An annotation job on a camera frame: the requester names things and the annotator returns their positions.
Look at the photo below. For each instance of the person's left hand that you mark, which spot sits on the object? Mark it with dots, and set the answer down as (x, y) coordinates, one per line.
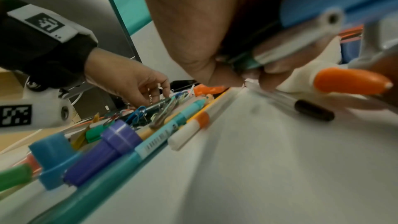
(124, 78)

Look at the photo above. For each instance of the person's right hand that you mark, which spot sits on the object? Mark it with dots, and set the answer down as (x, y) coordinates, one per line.
(202, 21)

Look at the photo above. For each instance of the pile of pens and markers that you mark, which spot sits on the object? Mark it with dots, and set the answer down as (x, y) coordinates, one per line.
(161, 134)

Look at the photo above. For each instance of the orange ridged board eraser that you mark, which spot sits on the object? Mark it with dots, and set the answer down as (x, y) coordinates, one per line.
(208, 90)

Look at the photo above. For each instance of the grey white pen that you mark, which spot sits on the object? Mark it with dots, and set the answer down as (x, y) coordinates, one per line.
(304, 33)

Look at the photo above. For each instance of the blue round sharpener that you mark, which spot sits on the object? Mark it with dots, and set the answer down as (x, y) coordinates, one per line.
(53, 159)

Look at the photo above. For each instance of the clear pen black tip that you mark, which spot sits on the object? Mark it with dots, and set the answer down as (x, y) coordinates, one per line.
(314, 112)

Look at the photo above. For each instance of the white glue bottle orange cap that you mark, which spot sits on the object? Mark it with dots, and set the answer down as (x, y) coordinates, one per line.
(342, 80)

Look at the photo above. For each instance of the black monitor base red stripe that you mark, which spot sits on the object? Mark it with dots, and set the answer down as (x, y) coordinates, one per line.
(93, 105)

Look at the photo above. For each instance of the black computer monitor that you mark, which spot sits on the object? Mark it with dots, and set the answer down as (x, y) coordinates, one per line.
(77, 1)

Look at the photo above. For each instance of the black left wristband with markers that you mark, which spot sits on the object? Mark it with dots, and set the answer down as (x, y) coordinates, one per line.
(31, 51)

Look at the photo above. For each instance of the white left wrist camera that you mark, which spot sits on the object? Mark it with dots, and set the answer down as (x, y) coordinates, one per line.
(43, 117)

